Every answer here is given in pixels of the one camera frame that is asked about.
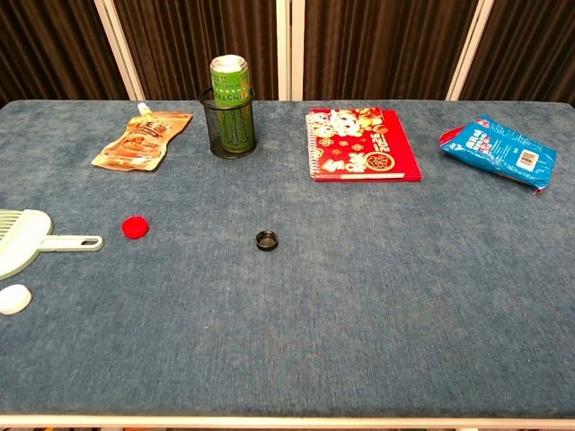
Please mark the red round cap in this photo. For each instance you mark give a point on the red round cap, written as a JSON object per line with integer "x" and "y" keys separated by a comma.
{"x": 135, "y": 227}

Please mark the mint green handheld tool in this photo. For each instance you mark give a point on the mint green handheld tool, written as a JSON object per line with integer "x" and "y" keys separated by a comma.
{"x": 22, "y": 242}

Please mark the small white cap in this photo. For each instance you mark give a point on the small white cap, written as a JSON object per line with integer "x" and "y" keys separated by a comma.
{"x": 13, "y": 299}

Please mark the red spiral notebook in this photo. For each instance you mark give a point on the red spiral notebook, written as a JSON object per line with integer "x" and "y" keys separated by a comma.
{"x": 359, "y": 143}

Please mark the green can in cup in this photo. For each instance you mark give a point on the green can in cup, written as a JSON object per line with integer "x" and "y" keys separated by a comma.
{"x": 206, "y": 128}

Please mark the blue table cloth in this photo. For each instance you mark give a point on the blue table cloth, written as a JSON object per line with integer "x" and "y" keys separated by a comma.
{"x": 359, "y": 314}

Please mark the green energy drink can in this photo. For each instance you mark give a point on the green energy drink can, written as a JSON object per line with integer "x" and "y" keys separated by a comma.
{"x": 229, "y": 78}

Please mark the brown sauce pouch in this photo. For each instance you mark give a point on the brown sauce pouch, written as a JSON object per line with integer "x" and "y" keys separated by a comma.
{"x": 139, "y": 139}

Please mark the dark pleated screen panel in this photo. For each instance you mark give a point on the dark pleated screen panel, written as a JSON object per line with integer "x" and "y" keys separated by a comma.
{"x": 179, "y": 36}
{"x": 530, "y": 45}
{"x": 382, "y": 45}
{"x": 45, "y": 45}

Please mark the blue snack bag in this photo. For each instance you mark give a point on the blue snack bag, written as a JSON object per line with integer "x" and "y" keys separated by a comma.
{"x": 498, "y": 152}

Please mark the white table frame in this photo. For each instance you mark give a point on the white table frame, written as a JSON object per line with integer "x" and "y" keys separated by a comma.
{"x": 287, "y": 422}

